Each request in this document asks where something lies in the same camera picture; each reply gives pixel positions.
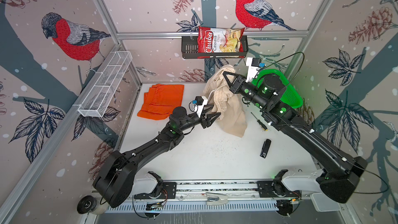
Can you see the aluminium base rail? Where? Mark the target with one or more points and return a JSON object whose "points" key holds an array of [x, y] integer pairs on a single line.
{"points": [[191, 198]]}

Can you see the black wall basket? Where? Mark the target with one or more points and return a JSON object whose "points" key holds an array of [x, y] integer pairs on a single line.
{"points": [[190, 49]]}

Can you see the red cassava chips bag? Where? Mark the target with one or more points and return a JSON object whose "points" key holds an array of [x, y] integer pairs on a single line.
{"points": [[216, 40]]}

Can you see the white square box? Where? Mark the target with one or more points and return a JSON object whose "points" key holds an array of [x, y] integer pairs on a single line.
{"points": [[322, 203]]}

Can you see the grey clip tool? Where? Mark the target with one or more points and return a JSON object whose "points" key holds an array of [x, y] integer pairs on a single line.
{"points": [[216, 199]]}

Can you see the white wire mesh shelf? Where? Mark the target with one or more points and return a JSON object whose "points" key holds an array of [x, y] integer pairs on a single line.
{"points": [[100, 95]]}

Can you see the beige shorts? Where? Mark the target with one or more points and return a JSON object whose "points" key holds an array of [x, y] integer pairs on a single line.
{"points": [[232, 119]]}

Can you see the green plastic basket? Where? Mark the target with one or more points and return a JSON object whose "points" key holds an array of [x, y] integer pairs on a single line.
{"points": [[290, 97]]}

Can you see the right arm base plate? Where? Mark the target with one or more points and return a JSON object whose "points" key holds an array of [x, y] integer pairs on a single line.
{"points": [[270, 189]]}

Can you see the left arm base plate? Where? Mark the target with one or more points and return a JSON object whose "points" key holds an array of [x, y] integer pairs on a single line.
{"points": [[162, 191]]}

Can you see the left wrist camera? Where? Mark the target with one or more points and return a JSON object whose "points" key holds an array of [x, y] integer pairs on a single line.
{"points": [[197, 105]]}

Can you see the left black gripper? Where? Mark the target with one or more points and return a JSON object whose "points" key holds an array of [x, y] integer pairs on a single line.
{"points": [[207, 122]]}

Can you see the black yellow screwdriver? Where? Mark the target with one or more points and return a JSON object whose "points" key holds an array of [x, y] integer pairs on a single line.
{"points": [[261, 124]]}

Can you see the small black marker object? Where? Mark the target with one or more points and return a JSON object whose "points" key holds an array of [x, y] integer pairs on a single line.
{"points": [[265, 148]]}

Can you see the tape roll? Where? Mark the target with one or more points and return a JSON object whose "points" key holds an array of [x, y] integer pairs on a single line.
{"points": [[90, 204]]}

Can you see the orange shorts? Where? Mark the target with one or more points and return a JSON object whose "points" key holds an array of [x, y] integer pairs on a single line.
{"points": [[160, 101]]}

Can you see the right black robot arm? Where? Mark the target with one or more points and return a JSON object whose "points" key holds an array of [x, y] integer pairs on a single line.
{"points": [[341, 172]]}

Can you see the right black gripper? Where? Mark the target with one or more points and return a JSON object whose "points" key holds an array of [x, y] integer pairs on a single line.
{"points": [[239, 86]]}

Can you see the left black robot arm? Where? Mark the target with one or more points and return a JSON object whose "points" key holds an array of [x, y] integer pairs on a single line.
{"points": [[115, 180]]}

